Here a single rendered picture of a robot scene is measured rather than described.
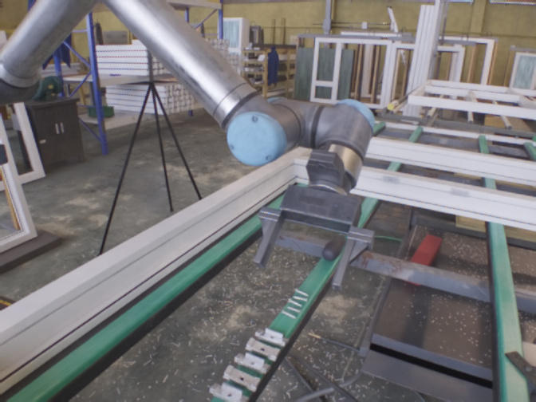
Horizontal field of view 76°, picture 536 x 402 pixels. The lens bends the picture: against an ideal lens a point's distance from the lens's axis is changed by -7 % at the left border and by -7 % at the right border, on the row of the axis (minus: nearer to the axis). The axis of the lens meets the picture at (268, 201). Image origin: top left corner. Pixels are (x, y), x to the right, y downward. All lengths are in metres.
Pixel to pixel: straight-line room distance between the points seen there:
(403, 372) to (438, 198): 0.47
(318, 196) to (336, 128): 0.14
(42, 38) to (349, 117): 0.82
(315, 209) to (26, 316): 0.46
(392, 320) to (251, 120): 0.71
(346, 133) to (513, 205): 0.57
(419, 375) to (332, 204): 0.54
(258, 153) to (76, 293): 0.36
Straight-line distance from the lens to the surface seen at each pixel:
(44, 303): 0.60
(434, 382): 1.01
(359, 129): 0.70
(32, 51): 1.20
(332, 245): 0.75
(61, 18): 1.10
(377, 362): 1.01
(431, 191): 1.10
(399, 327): 1.07
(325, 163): 0.59
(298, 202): 0.63
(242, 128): 0.60
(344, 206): 0.62
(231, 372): 0.53
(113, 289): 0.67
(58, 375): 0.59
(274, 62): 8.66
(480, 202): 1.11
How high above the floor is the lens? 1.27
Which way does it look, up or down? 23 degrees down
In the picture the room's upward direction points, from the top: 1 degrees clockwise
